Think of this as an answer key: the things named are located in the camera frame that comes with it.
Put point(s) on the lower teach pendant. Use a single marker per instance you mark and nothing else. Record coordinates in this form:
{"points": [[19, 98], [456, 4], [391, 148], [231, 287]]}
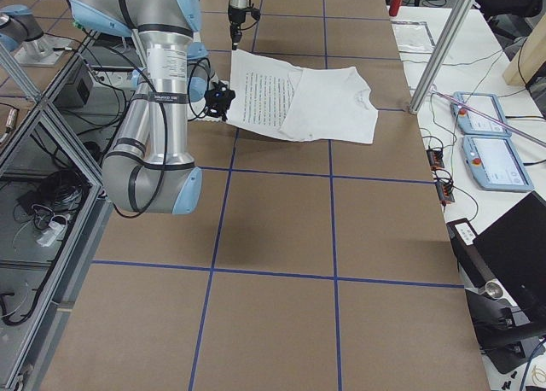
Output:
{"points": [[495, 164]]}

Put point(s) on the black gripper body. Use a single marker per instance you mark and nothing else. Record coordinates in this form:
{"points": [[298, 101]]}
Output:
{"points": [[212, 97], [235, 22]]}

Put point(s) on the clear plastic bag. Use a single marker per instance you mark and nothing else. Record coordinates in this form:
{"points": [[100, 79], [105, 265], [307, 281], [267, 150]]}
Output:
{"points": [[413, 37]]}

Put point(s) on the aluminium frame post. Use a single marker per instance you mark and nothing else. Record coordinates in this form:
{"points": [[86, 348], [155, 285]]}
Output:
{"points": [[447, 37]]}

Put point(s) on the white printed t-shirt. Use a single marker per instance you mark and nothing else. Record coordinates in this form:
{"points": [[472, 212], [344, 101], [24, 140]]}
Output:
{"points": [[276, 99]]}

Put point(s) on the aluminium frame cage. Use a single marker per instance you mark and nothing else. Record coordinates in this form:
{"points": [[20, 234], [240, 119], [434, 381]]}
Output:
{"points": [[52, 212]]}

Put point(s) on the black monitor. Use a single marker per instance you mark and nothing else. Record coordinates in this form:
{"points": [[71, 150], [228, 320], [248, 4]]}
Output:
{"points": [[513, 248]]}

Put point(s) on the small orange electronics board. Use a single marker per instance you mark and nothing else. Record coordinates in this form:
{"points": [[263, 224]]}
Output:
{"points": [[435, 158]]}

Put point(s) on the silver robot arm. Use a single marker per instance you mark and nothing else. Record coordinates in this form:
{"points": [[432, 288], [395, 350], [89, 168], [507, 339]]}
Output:
{"points": [[148, 168], [240, 4]]}

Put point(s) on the black box with label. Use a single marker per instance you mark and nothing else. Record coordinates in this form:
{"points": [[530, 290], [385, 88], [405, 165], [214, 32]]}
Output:
{"points": [[462, 234]]}

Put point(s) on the black camera stand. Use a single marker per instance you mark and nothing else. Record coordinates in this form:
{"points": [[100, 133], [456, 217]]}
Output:
{"points": [[504, 333]]}

